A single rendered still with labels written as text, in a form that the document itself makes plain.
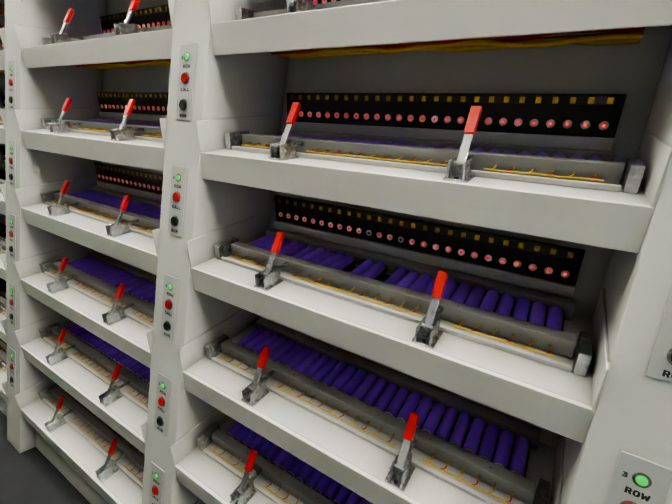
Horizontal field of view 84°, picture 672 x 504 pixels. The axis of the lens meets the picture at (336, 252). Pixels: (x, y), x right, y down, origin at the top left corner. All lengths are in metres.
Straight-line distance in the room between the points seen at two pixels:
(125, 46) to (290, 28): 0.41
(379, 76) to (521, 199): 0.40
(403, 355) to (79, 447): 1.00
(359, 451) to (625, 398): 0.34
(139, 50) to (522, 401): 0.84
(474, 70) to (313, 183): 0.32
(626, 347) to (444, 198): 0.23
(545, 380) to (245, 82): 0.66
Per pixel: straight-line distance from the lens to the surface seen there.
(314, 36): 0.58
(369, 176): 0.48
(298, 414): 0.66
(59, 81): 1.35
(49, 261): 1.36
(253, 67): 0.78
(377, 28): 0.54
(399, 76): 0.72
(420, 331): 0.49
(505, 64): 0.68
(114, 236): 0.93
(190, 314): 0.74
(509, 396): 0.48
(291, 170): 0.55
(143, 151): 0.82
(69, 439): 1.34
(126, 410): 1.05
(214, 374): 0.76
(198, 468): 0.88
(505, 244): 0.60
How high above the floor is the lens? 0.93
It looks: 10 degrees down
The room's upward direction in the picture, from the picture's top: 8 degrees clockwise
